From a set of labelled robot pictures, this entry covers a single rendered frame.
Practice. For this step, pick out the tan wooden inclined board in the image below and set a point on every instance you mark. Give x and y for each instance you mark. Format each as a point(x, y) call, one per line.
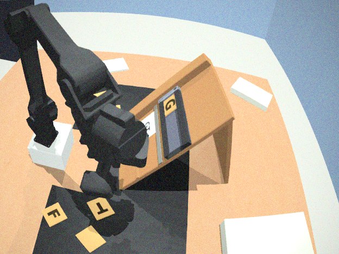
point(202, 110)

